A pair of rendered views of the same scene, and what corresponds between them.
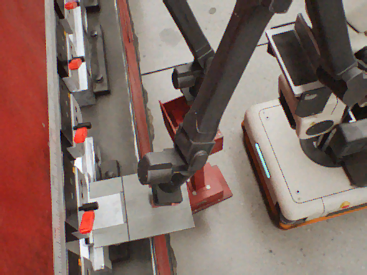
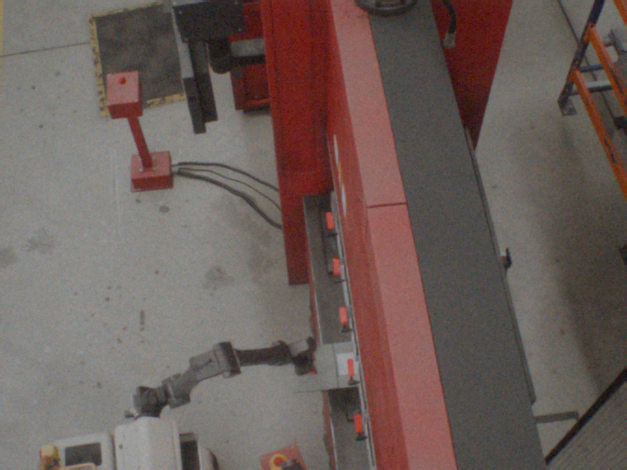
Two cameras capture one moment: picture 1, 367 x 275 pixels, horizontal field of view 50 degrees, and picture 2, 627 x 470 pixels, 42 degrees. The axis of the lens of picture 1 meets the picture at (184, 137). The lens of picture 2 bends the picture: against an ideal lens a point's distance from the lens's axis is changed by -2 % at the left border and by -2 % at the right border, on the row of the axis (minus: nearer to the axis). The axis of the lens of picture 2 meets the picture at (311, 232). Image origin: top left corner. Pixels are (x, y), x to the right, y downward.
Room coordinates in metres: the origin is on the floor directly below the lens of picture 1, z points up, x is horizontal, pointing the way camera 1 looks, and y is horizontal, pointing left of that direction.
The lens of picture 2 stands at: (1.44, 0.08, 3.96)
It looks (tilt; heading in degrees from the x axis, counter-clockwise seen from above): 60 degrees down; 178
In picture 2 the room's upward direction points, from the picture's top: 2 degrees counter-clockwise
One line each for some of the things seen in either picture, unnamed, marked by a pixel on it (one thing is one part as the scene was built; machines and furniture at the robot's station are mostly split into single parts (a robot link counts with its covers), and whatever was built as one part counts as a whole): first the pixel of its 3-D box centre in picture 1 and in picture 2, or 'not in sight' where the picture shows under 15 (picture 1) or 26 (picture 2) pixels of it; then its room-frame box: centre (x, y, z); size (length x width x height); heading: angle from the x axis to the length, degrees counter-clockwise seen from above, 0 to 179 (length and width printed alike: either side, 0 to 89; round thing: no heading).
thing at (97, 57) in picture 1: (97, 59); not in sight; (0.93, 0.26, 0.89); 0.30 x 0.05 x 0.03; 3
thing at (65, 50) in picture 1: (52, 56); (381, 443); (0.69, 0.31, 1.21); 0.15 x 0.09 x 0.17; 3
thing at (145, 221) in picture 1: (140, 205); (325, 366); (0.33, 0.14, 1.00); 0.26 x 0.18 x 0.01; 93
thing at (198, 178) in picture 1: (196, 163); not in sight; (0.67, -0.04, 0.39); 0.05 x 0.05 x 0.54; 16
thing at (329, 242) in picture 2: not in sight; (329, 241); (-0.28, 0.21, 0.89); 0.30 x 0.05 x 0.03; 3
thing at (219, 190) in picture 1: (203, 185); not in sight; (0.68, -0.06, 0.06); 0.25 x 0.20 x 0.12; 106
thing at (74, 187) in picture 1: (59, 200); (364, 335); (0.30, 0.29, 1.21); 0.15 x 0.09 x 0.17; 3
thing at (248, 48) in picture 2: not in sight; (261, 76); (-0.96, -0.04, 1.18); 0.40 x 0.24 x 0.07; 3
